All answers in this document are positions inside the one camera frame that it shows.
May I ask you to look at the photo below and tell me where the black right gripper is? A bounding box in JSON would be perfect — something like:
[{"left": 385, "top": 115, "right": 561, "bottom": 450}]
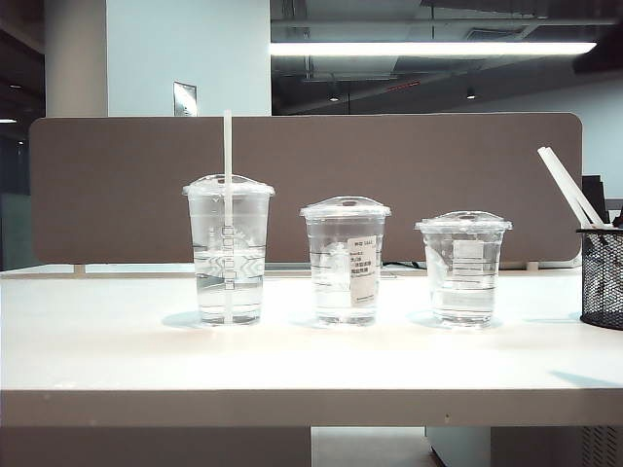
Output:
[{"left": 573, "top": 21, "right": 623, "bottom": 74}]

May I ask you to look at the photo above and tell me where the white paper straw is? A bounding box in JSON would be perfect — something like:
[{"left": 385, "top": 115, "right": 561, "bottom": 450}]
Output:
[
  {"left": 543, "top": 144, "right": 607, "bottom": 228},
  {"left": 536, "top": 147, "right": 593, "bottom": 228},
  {"left": 223, "top": 109, "right": 236, "bottom": 326}
]

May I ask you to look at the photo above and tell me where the small clear plastic cup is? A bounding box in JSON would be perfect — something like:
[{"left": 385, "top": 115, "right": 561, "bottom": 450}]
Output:
[{"left": 421, "top": 229, "right": 505, "bottom": 332}]

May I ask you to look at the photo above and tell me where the medium clear cup with label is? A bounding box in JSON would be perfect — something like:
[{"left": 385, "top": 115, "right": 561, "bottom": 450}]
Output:
[{"left": 304, "top": 216, "right": 388, "bottom": 330}]

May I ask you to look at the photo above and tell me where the large clear plastic cup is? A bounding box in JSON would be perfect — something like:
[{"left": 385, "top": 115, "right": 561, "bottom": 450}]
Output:
[{"left": 187, "top": 194, "right": 271, "bottom": 328}]

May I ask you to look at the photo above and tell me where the black background monitor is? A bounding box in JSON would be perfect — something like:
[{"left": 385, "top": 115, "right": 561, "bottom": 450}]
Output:
[{"left": 582, "top": 174, "right": 609, "bottom": 226}]

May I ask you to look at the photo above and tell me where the long ceiling light strip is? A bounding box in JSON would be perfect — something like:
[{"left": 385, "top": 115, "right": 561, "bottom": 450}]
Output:
[{"left": 269, "top": 41, "right": 598, "bottom": 56}]

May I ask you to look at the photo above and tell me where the small clear dome lid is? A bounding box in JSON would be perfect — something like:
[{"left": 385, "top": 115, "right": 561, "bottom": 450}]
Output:
[{"left": 414, "top": 210, "right": 514, "bottom": 234}]

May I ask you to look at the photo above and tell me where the black mesh pen holder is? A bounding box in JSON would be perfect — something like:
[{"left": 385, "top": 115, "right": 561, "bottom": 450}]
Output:
[{"left": 576, "top": 226, "right": 623, "bottom": 331}]

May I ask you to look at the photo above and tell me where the medium clear dome lid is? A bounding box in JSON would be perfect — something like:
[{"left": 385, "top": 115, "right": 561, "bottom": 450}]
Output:
[{"left": 299, "top": 196, "right": 393, "bottom": 220}]

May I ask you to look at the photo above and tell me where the large clear dome lid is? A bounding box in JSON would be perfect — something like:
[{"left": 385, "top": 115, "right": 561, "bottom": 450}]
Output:
[{"left": 182, "top": 173, "right": 276, "bottom": 199}]

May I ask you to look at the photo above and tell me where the framed sign on pillar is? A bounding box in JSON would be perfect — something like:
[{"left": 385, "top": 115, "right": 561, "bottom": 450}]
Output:
[{"left": 172, "top": 81, "right": 199, "bottom": 118}]

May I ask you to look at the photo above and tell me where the brown desk partition panel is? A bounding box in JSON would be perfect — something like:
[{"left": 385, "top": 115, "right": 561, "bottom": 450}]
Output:
[{"left": 28, "top": 112, "right": 584, "bottom": 267}]

